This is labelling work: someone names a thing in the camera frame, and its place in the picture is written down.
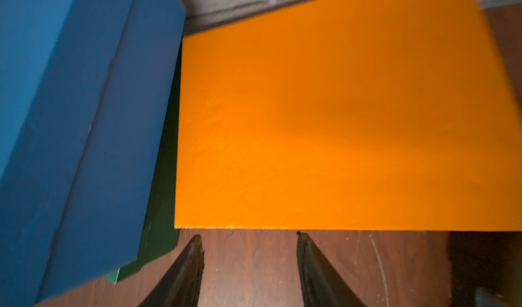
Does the blue shoebox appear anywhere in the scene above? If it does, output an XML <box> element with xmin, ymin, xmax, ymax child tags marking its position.
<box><xmin>1</xmin><ymin>0</ymin><xmax>186</xmax><ymax>306</ymax></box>

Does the green shoebox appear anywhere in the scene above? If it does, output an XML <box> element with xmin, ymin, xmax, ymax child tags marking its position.
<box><xmin>103</xmin><ymin>50</ymin><xmax>182</xmax><ymax>285</ymax></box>

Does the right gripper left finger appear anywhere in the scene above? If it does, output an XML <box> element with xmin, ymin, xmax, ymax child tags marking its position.
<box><xmin>139</xmin><ymin>234</ymin><xmax>205</xmax><ymax>307</ymax></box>

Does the black grey toolbox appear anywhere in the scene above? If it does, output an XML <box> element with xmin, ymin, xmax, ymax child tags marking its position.
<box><xmin>447</xmin><ymin>231</ymin><xmax>521</xmax><ymax>306</ymax></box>

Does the orange shoebox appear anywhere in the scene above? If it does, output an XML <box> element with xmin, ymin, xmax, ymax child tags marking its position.
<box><xmin>174</xmin><ymin>0</ymin><xmax>521</xmax><ymax>231</ymax></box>

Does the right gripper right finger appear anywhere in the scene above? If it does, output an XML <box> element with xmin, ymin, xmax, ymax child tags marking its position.
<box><xmin>296</xmin><ymin>232</ymin><xmax>364</xmax><ymax>306</ymax></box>

